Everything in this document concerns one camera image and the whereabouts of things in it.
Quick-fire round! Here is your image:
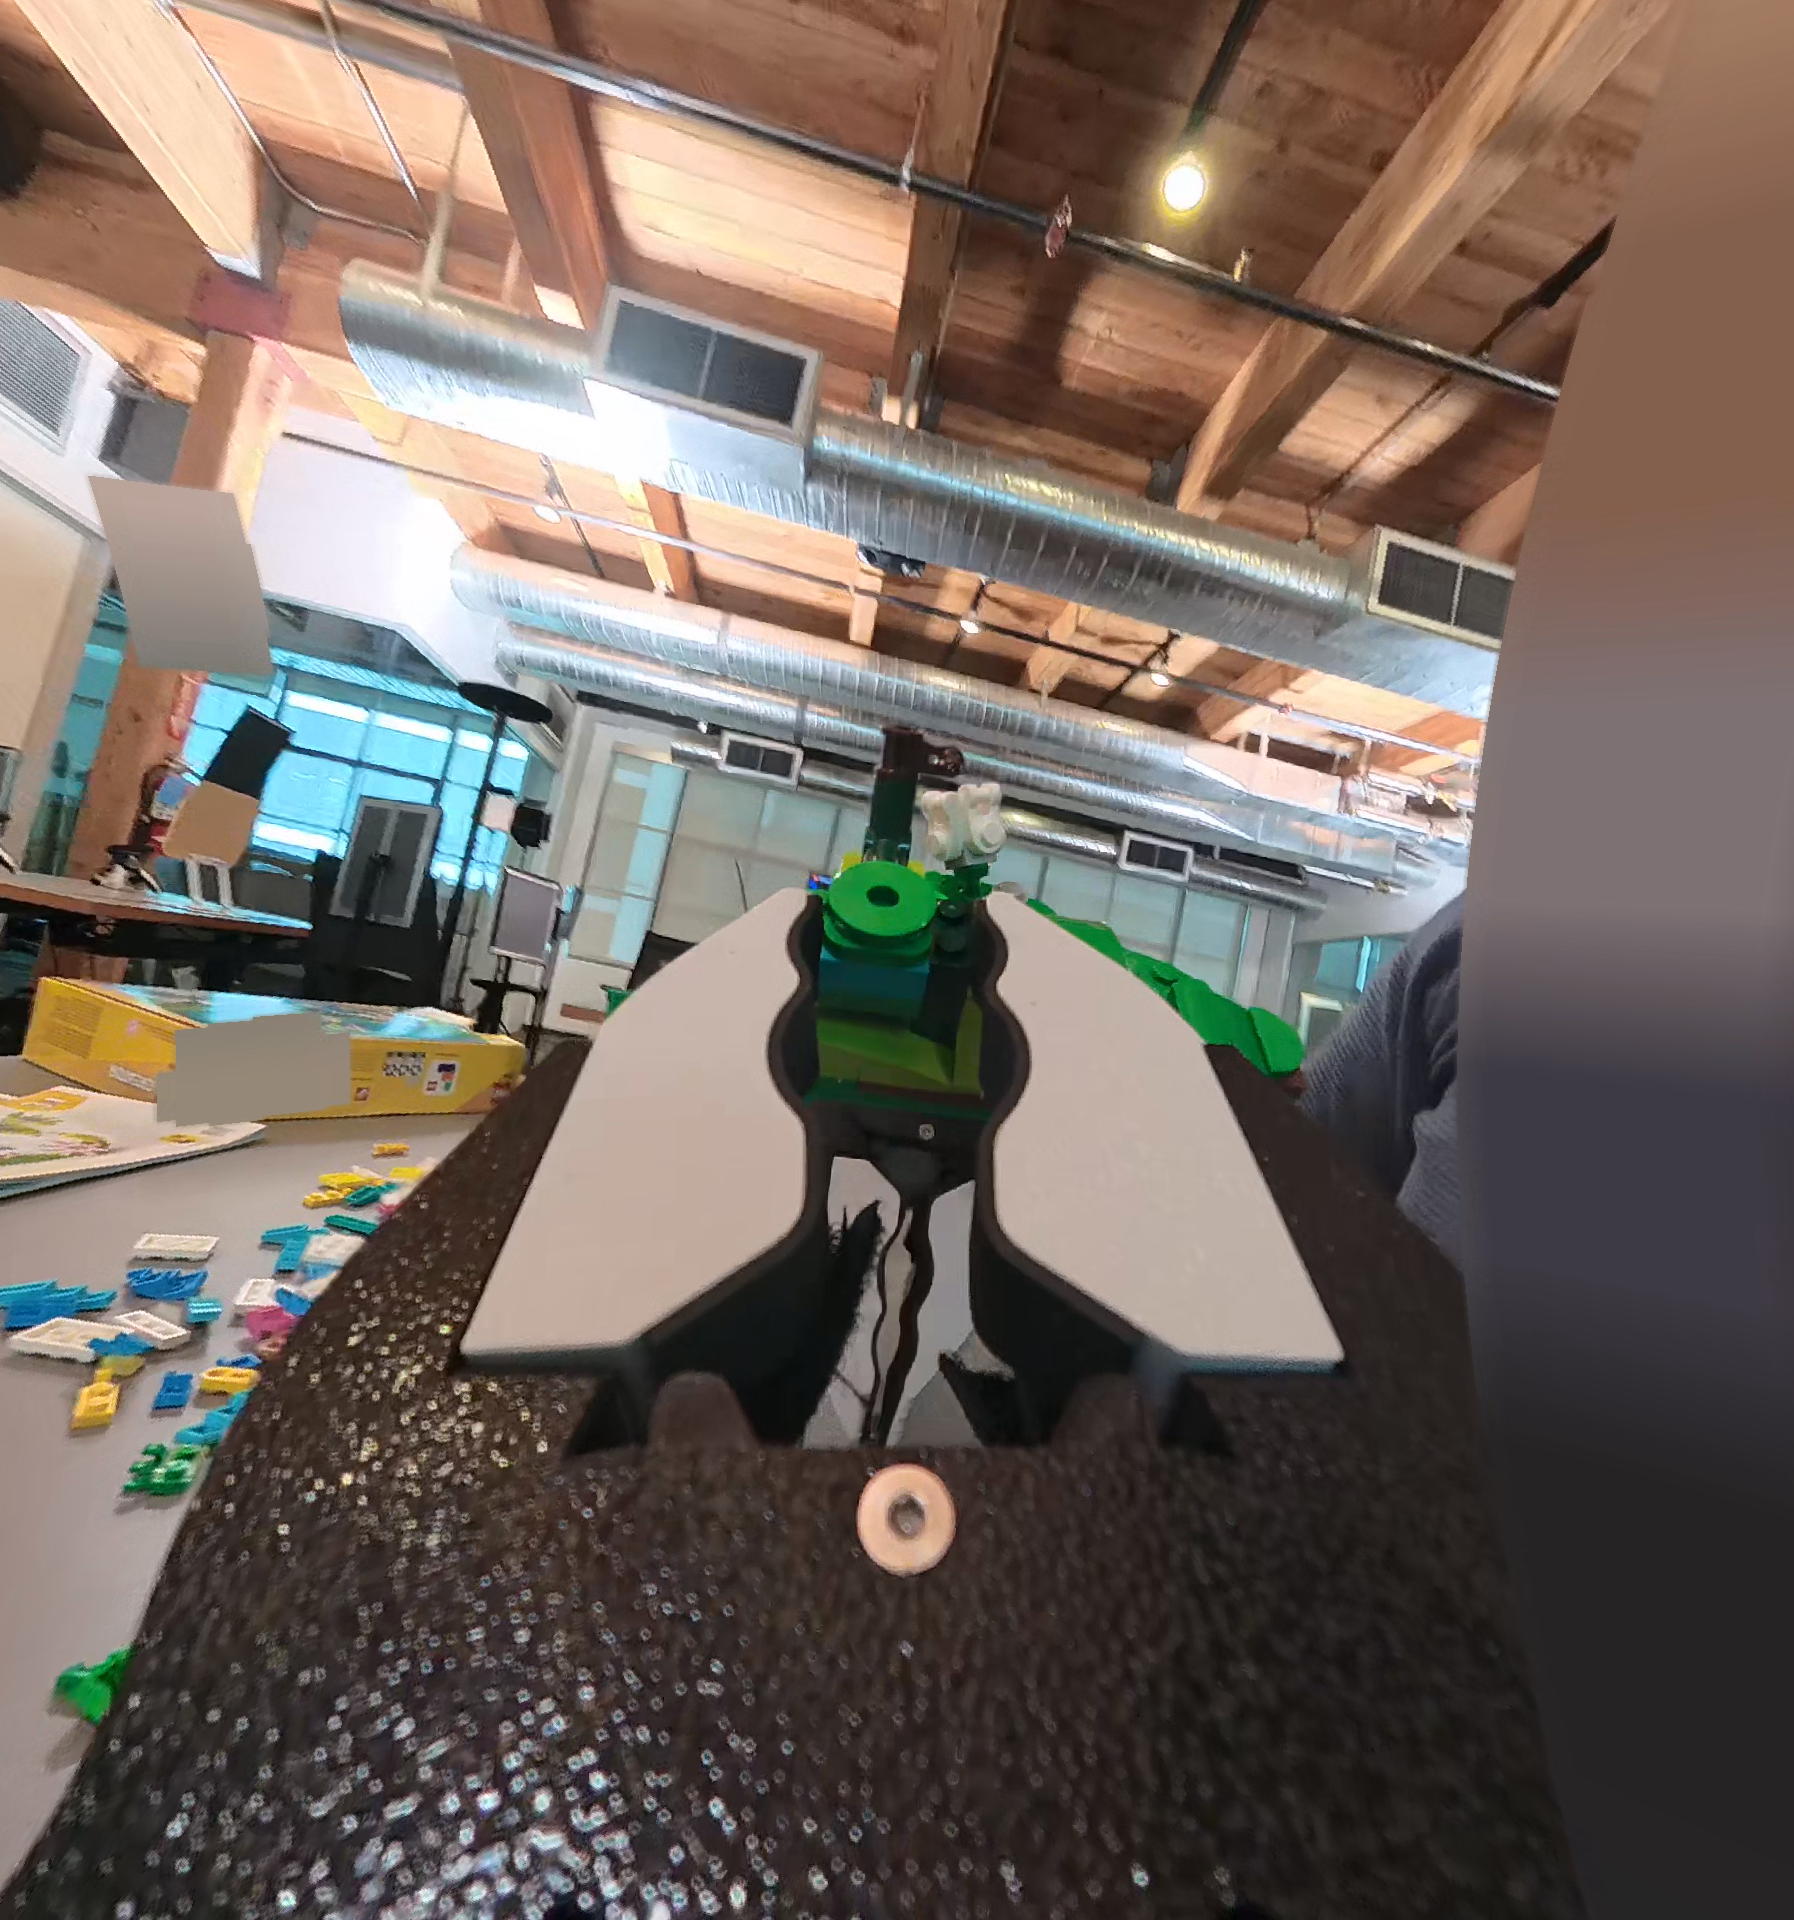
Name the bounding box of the pile of loose lego bricks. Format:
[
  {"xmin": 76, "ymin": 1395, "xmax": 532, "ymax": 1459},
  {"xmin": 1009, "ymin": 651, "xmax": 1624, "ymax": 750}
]
[{"xmin": 0, "ymin": 1130, "xmax": 442, "ymax": 1503}]

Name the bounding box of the yellow lego box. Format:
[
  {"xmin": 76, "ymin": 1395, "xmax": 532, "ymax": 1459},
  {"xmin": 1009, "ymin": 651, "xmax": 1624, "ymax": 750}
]
[{"xmin": 24, "ymin": 974, "xmax": 530, "ymax": 1120}]

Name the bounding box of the silver air duct with vents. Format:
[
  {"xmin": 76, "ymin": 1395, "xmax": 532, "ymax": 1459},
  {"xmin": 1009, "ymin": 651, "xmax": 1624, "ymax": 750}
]
[{"xmin": 342, "ymin": 258, "xmax": 1521, "ymax": 720}]

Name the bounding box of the lego instruction booklet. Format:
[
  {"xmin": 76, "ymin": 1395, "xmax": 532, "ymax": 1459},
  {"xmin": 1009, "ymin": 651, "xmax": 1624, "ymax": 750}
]
[{"xmin": 0, "ymin": 1084, "xmax": 267, "ymax": 1212}]

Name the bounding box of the black ceiling pipe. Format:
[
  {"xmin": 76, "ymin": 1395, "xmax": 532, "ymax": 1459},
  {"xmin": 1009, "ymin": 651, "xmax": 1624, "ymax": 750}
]
[{"xmin": 171, "ymin": 0, "xmax": 1566, "ymax": 403}]

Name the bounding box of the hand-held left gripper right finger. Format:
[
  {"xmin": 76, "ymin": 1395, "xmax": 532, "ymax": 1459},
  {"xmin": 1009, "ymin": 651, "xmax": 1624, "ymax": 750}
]
[{"xmin": 965, "ymin": 883, "xmax": 1352, "ymax": 1379}]

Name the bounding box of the white easel board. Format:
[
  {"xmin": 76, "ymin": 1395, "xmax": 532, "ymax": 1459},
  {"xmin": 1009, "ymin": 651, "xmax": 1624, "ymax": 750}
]
[{"xmin": 492, "ymin": 866, "xmax": 570, "ymax": 1041}]

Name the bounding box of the person's grey sweater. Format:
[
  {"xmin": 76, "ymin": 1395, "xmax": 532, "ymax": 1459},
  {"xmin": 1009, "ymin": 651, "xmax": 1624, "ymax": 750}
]
[{"xmin": 1297, "ymin": 883, "xmax": 1471, "ymax": 1250}]

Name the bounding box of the white wall vent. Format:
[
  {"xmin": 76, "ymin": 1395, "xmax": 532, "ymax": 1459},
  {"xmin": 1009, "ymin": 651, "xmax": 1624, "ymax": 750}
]
[{"xmin": 0, "ymin": 295, "xmax": 91, "ymax": 448}]

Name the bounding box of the green lego model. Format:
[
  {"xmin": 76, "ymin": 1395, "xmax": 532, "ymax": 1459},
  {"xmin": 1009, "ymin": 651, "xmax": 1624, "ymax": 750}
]
[{"xmin": 801, "ymin": 720, "xmax": 1309, "ymax": 1117}]

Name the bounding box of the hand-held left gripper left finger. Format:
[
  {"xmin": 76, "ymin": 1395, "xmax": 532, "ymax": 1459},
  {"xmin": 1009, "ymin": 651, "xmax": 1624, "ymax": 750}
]
[{"xmin": 459, "ymin": 883, "xmax": 838, "ymax": 1373}]

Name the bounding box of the wooden background desk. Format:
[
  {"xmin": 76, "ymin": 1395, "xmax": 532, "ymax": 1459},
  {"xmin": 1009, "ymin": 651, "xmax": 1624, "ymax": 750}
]
[{"xmin": 0, "ymin": 862, "xmax": 312, "ymax": 985}]

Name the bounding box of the black office chair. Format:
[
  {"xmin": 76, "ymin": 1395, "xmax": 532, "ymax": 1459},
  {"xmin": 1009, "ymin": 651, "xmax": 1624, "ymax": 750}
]
[{"xmin": 303, "ymin": 854, "xmax": 444, "ymax": 1009}]

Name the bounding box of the silver ribbed air duct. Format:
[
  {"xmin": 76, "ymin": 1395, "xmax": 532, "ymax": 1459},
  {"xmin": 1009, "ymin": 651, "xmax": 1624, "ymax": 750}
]
[{"xmin": 449, "ymin": 544, "xmax": 1336, "ymax": 817}]

